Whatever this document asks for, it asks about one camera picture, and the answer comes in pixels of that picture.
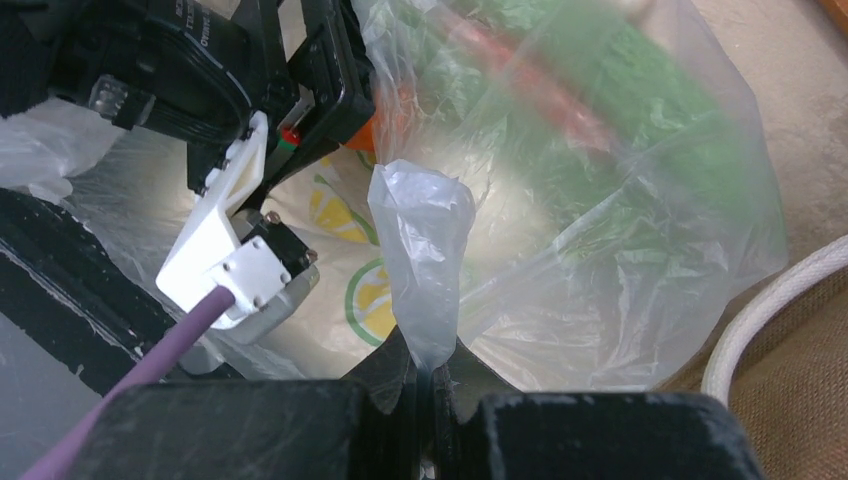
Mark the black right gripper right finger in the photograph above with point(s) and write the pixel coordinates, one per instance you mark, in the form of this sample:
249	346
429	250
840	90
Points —
484	428

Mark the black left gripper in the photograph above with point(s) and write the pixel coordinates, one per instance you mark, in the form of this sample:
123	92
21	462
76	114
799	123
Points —
315	100

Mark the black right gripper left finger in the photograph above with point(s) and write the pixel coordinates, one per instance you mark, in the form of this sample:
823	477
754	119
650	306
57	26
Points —
357	427

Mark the clear plastic grocery bag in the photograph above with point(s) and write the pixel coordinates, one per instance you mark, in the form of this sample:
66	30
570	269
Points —
481	224

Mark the green vegetable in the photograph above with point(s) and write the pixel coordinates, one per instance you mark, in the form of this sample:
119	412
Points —
609	87

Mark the brown paper bag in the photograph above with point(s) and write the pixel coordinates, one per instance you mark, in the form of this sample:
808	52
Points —
780	366

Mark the orange wooden rack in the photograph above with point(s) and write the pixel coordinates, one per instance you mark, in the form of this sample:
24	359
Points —
836	11

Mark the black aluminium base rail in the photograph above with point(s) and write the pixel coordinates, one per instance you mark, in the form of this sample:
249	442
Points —
61	289

